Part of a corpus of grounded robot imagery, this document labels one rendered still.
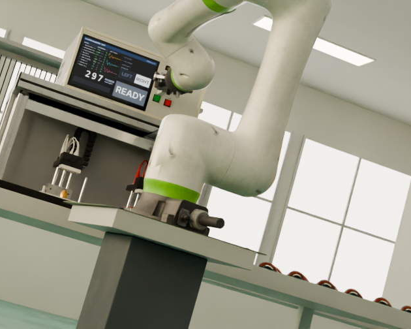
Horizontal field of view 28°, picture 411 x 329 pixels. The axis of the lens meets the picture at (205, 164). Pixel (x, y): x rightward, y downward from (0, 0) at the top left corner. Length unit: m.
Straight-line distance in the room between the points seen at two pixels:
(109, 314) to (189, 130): 0.42
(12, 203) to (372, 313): 1.06
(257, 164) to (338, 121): 8.13
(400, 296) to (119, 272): 4.73
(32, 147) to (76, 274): 6.31
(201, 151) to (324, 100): 8.14
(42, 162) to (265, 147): 1.01
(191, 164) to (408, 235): 4.76
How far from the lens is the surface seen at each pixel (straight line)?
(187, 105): 2.63
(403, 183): 10.29
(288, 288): 2.31
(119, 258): 1.70
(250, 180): 1.81
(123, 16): 9.24
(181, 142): 1.75
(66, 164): 2.44
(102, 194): 2.66
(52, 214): 2.12
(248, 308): 9.44
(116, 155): 2.68
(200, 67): 2.19
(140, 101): 2.59
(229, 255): 1.68
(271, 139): 1.83
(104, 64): 2.58
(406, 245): 6.40
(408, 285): 6.23
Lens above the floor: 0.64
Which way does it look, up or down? 9 degrees up
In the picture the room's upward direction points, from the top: 16 degrees clockwise
